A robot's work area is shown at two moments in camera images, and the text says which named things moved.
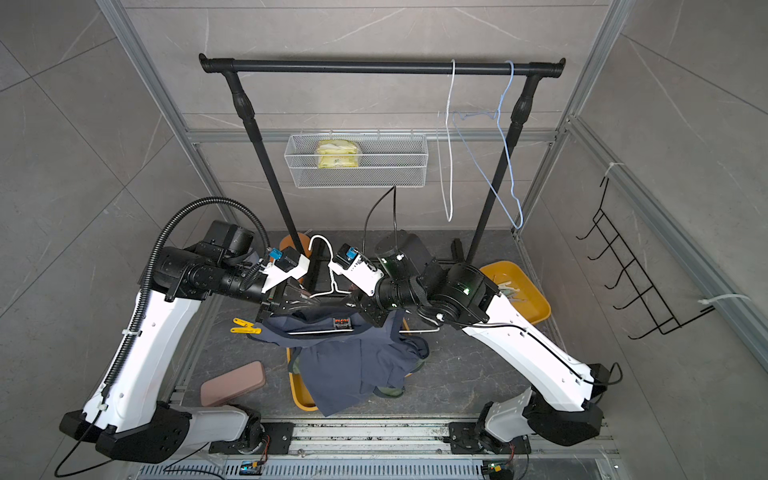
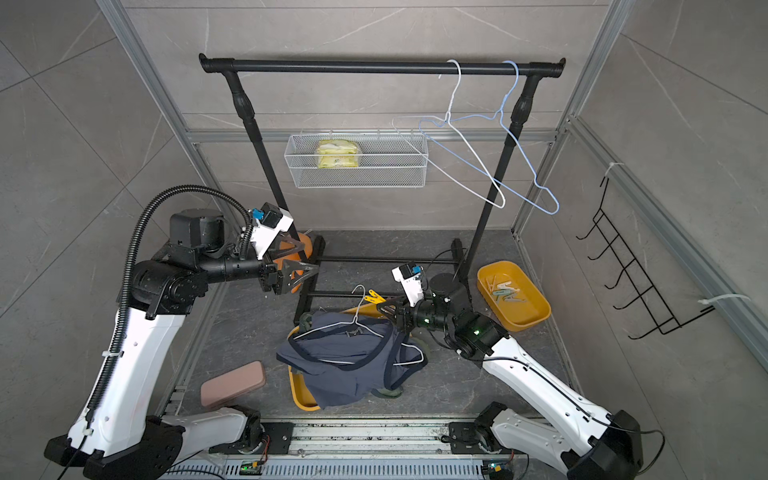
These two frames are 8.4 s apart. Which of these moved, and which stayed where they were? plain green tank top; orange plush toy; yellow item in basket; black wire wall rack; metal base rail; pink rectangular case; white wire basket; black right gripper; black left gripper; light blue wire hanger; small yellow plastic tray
Moved: light blue wire hanger; black right gripper; black left gripper
Stayed: orange plush toy; yellow item in basket; plain green tank top; black wire wall rack; white wire basket; small yellow plastic tray; pink rectangular case; metal base rail
